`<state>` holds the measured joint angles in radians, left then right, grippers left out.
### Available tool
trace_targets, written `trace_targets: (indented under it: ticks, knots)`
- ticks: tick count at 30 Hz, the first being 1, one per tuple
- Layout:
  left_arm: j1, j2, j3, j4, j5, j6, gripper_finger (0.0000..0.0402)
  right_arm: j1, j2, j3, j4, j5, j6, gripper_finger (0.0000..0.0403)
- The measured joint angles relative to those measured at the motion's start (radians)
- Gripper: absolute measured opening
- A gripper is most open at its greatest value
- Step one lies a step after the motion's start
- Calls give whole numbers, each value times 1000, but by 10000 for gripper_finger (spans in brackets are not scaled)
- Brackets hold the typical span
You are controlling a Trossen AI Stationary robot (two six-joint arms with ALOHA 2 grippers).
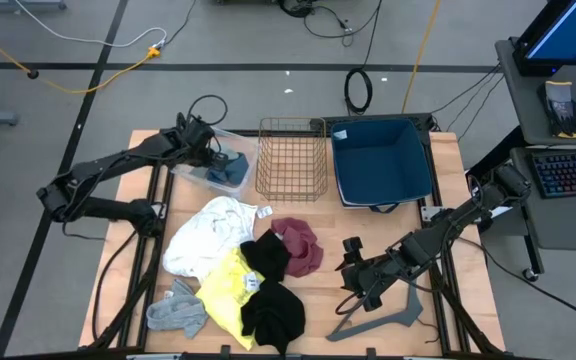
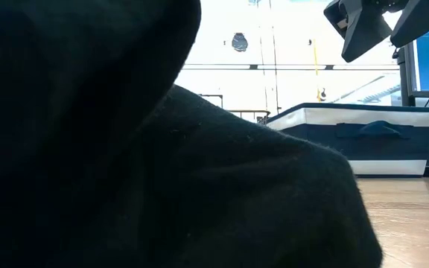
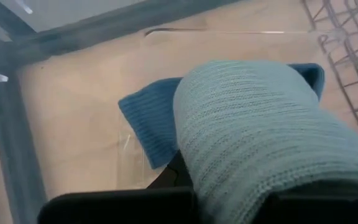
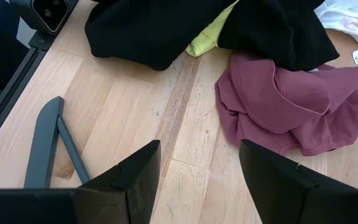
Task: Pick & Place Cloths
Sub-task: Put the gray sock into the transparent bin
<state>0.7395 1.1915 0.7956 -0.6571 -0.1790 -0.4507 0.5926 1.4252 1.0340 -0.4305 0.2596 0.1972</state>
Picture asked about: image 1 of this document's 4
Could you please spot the white cloth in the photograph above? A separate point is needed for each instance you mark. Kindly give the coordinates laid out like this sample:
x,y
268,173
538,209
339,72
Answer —
x,y
208,245

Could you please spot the yellow cloth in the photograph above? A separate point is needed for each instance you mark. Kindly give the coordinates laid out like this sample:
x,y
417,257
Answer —
x,y
223,295

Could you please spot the light grey cloth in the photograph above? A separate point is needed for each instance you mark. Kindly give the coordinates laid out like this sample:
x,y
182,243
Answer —
x,y
178,312

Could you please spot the grey and black work glove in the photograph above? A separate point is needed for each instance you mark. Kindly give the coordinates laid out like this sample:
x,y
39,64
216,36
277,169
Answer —
x,y
560,107

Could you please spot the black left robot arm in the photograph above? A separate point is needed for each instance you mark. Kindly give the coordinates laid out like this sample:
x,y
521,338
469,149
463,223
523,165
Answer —
x,y
108,167

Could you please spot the small black floor disc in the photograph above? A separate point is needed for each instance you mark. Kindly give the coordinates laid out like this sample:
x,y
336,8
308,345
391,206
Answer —
x,y
32,74

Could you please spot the clear plastic bin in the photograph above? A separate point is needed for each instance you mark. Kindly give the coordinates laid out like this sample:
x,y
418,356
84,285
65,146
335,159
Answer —
x,y
188,175

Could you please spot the black round device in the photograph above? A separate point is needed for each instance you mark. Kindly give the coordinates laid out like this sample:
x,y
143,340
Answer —
x,y
295,6

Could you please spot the grey clothes hanger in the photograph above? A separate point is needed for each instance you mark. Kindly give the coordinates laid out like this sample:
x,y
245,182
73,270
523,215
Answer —
x,y
410,315

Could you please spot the teal blue cloth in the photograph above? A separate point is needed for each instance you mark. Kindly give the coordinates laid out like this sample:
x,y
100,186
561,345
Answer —
x,y
235,172

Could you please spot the backlit black keyboard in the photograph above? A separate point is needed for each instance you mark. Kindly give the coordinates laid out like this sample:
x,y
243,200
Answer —
x,y
573,172

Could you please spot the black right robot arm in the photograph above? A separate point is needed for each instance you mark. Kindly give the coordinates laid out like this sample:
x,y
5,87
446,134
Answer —
x,y
448,230

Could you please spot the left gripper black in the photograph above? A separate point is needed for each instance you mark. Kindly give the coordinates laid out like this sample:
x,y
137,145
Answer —
x,y
200,147

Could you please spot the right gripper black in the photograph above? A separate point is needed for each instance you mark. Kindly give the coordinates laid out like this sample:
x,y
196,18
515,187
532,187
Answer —
x,y
368,277

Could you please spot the navy fabric storage bin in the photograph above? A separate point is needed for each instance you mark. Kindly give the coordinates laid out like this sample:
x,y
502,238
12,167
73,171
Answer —
x,y
378,160

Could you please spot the black aluminium table frame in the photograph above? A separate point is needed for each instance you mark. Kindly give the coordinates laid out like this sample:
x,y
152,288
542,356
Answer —
x,y
140,310

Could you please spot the maroon cloth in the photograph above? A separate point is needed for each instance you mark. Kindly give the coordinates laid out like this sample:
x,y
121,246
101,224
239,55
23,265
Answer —
x,y
300,247

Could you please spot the grey rolling desk cart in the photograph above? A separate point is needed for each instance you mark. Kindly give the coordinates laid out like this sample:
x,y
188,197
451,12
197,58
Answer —
x,y
528,105

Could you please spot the black computer monitor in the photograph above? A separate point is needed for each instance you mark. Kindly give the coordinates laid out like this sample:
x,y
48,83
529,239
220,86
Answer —
x,y
568,35

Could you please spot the small white paper tag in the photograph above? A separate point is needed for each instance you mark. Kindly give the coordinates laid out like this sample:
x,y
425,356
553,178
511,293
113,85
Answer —
x,y
265,212

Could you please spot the small black cloth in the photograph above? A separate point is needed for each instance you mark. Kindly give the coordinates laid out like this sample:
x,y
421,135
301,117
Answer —
x,y
268,255

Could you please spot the large black cloth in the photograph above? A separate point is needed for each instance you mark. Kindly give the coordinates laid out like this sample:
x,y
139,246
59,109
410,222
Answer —
x,y
273,315

